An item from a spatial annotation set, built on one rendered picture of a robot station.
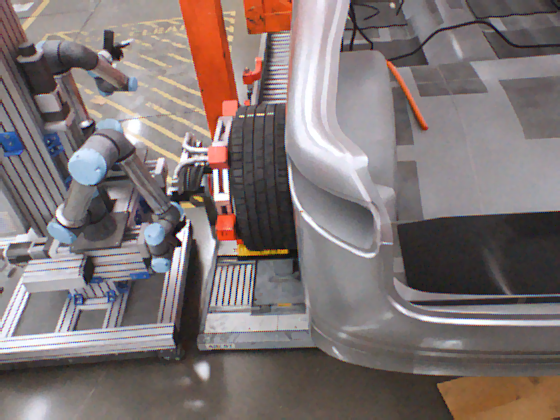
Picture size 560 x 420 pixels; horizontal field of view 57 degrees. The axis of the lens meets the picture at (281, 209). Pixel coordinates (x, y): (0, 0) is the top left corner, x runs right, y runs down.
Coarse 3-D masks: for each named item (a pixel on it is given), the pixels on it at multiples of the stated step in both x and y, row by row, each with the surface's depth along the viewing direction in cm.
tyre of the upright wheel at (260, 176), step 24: (240, 120) 210; (264, 120) 209; (240, 144) 204; (264, 144) 203; (240, 168) 202; (264, 168) 201; (240, 192) 202; (264, 192) 201; (288, 192) 201; (240, 216) 206; (264, 216) 205; (288, 216) 205; (264, 240) 216; (288, 240) 215
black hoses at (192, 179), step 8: (192, 168) 212; (200, 168) 212; (208, 168) 219; (184, 176) 211; (192, 176) 211; (200, 176) 210; (184, 184) 212; (192, 184) 211; (200, 184) 212; (184, 192) 212; (192, 192) 212; (200, 192) 212
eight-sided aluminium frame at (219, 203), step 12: (228, 120) 222; (216, 132) 216; (228, 132) 215; (216, 144) 210; (228, 144) 211; (216, 180) 208; (228, 180) 208; (216, 192) 208; (228, 192) 207; (216, 204) 209; (228, 204) 209
